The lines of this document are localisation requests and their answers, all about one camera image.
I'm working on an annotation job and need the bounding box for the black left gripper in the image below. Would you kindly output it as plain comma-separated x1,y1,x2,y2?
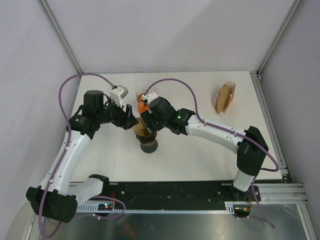
96,96,139,130

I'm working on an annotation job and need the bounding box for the brown paper coffee filter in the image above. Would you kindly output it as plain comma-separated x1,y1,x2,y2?
132,117,153,137

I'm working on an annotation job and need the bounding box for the orange liquid glass beaker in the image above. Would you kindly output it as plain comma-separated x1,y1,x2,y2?
136,90,149,114

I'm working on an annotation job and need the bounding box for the olive green plastic dripper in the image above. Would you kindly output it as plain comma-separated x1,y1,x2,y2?
135,132,157,145

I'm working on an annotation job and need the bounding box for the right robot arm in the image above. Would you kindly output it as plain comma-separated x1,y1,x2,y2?
140,92,269,201

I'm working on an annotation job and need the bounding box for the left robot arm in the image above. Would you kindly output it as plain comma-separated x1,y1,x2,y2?
26,85,139,223

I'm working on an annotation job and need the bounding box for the orange coffee filter box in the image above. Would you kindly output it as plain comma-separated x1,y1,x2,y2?
219,80,236,116

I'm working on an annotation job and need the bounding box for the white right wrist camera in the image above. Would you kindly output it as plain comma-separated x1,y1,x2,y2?
141,92,159,106

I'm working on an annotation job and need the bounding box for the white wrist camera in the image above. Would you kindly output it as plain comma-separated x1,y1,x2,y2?
141,92,159,106
110,85,129,107

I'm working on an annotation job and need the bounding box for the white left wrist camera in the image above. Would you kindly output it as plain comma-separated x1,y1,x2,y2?
110,85,129,107

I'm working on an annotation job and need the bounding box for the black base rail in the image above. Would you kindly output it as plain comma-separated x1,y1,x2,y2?
77,180,261,221

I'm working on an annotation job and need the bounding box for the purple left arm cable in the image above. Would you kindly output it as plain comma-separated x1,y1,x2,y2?
37,73,126,238

